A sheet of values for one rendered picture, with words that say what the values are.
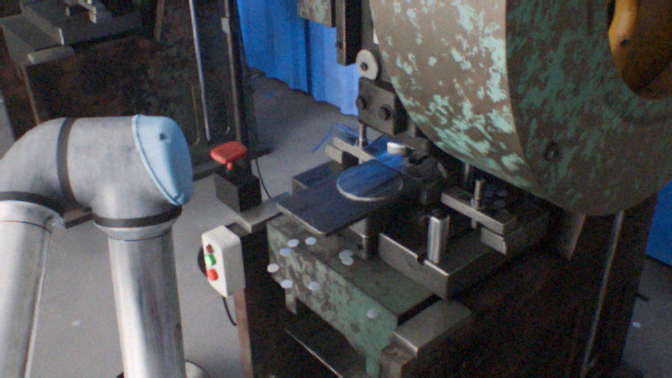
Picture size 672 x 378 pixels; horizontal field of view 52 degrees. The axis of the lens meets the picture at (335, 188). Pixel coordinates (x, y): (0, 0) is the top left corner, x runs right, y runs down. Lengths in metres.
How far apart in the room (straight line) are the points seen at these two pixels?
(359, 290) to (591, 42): 0.68
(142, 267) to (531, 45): 0.56
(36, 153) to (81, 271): 1.63
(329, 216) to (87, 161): 0.48
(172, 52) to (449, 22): 2.14
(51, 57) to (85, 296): 0.82
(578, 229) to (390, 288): 0.42
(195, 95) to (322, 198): 1.65
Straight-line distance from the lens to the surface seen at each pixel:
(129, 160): 0.89
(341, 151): 1.53
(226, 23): 2.07
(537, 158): 0.77
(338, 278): 1.32
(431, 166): 1.39
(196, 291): 2.34
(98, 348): 2.23
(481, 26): 0.66
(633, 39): 1.04
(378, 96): 1.24
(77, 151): 0.91
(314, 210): 1.25
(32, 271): 0.91
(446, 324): 1.22
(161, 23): 2.72
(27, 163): 0.93
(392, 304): 1.25
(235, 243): 1.46
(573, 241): 1.49
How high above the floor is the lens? 1.46
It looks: 31 degrees down
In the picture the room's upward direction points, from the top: 1 degrees counter-clockwise
